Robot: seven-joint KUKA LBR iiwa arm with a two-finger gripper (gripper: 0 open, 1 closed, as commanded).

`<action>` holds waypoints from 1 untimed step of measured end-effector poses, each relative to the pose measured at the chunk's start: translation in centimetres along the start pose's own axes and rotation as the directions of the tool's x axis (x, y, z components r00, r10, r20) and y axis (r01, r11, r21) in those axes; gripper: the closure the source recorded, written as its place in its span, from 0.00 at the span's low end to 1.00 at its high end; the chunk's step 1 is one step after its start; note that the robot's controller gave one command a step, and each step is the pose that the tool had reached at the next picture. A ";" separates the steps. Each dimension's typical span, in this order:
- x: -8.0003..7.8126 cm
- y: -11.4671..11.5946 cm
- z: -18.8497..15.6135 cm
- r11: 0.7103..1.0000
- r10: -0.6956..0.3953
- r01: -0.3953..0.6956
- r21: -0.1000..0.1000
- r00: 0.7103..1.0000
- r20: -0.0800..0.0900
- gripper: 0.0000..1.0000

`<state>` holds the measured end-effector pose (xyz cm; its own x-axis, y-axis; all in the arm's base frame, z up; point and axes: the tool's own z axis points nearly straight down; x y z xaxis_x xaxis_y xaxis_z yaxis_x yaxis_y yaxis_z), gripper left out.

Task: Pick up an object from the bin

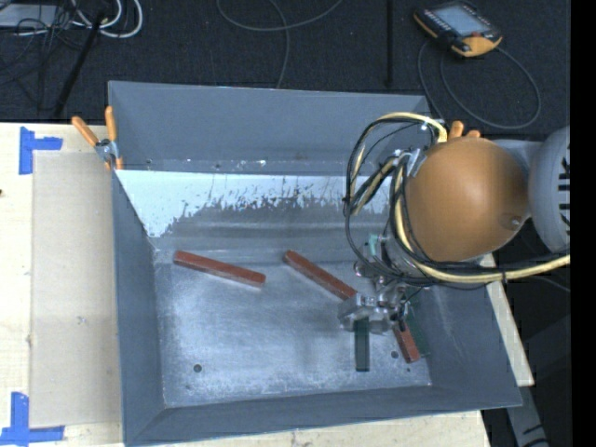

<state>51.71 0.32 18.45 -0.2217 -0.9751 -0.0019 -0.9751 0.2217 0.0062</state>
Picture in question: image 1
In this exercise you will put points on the dark green flat block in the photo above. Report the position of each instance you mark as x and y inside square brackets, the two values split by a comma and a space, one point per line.
[420, 335]
[362, 349]

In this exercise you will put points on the red-brown flat block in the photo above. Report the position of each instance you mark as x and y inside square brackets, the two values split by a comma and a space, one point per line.
[219, 268]
[319, 275]
[408, 345]

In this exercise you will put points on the grey metal bin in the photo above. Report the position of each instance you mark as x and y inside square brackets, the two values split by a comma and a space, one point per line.
[261, 333]

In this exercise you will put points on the pale wood flat board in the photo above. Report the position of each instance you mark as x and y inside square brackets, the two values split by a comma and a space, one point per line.
[74, 287]

